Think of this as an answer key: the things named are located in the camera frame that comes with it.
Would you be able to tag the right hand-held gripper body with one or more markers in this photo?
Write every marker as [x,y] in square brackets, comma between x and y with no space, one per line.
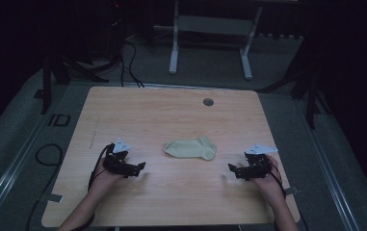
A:
[257,163]

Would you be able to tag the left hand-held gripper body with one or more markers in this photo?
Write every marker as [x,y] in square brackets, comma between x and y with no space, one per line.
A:
[115,157]

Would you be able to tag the pale cream sock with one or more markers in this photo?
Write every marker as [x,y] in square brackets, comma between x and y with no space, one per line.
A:
[190,148]

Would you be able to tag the person's right hand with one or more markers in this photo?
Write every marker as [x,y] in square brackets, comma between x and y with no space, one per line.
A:
[269,183]

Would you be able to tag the person's left hand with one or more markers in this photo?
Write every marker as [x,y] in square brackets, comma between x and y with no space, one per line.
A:
[102,179]

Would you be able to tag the grey tape piece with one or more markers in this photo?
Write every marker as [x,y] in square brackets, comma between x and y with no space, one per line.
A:
[55,198]
[292,191]

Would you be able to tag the grey round table grommet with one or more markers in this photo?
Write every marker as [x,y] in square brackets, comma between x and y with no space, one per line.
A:
[208,102]

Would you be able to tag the black metal stand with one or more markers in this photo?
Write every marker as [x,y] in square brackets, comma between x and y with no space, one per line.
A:
[60,70]
[309,86]

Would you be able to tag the grey metal floor rail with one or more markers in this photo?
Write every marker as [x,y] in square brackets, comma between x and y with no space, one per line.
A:
[7,179]
[328,160]

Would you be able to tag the white metal desk frame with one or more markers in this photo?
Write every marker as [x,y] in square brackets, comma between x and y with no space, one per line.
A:
[214,25]

